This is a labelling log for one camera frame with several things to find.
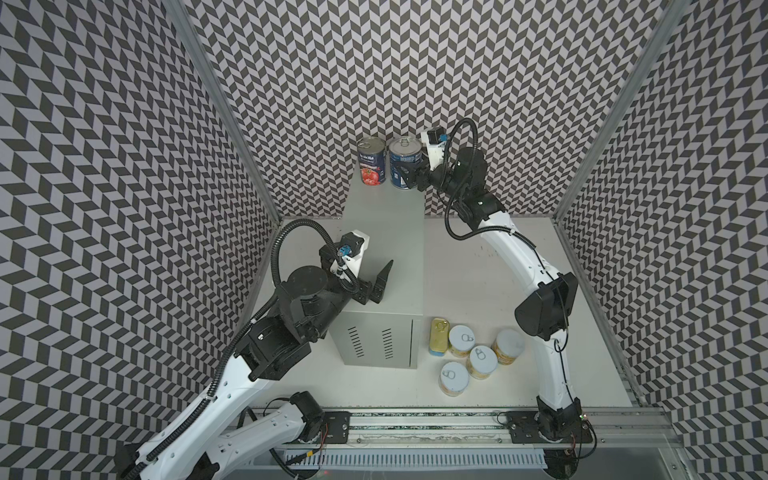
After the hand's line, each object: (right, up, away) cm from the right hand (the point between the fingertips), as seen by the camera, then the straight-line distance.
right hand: (402, 162), depth 76 cm
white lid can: (+16, -48, +6) cm, 51 cm away
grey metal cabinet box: (-4, -40, -13) cm, 43 cm away
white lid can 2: (+21, -53, +2) cm, 57 cm away
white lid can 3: (+29, -49, +4) cm, 57 cm away
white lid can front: (+13, -56, -1) cm, 57 cm away
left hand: (-7, -23, -16) cm, 29 cm away
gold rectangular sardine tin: (+10, -47, +7) cm, 49 cm away
